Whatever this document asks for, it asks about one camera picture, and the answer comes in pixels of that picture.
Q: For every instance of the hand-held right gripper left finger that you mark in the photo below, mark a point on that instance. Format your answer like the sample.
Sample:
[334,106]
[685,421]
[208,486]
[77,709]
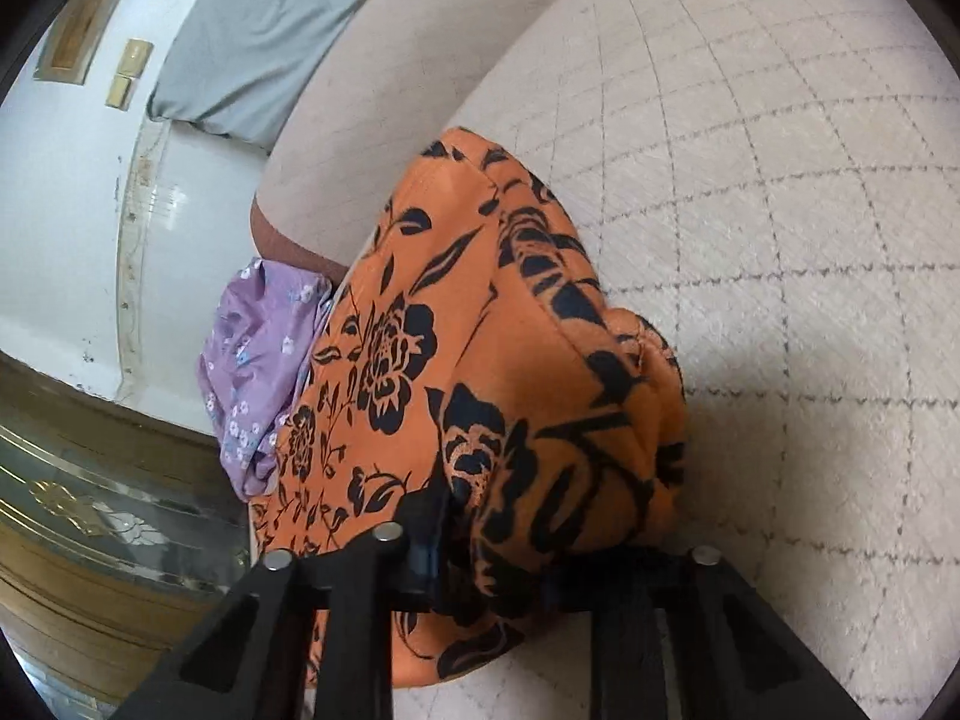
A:
[431,562]

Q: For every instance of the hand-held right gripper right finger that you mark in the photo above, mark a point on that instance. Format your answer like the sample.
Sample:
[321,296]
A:
[619,622]

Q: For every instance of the orange black floral blouse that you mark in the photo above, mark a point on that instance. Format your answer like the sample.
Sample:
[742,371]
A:
[465,300]

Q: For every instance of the purple floral cloth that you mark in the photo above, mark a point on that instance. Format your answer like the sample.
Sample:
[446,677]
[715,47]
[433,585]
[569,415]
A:
[247,360]

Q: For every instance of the wooden door with glass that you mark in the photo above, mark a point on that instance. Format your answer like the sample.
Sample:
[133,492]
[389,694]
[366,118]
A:
[90,540]

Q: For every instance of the pink quilted sofa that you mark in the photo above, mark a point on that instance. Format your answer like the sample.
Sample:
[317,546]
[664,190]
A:
[750,240]

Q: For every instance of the grey pillow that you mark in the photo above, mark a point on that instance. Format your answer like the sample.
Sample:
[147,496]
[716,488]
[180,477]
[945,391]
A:
[262,37]

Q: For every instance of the beige wall switch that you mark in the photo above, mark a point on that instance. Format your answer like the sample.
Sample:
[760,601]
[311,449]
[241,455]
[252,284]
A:
[121,92]
[136,57]

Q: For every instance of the wall panel box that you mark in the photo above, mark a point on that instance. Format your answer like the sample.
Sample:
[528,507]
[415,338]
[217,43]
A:
[82,26]

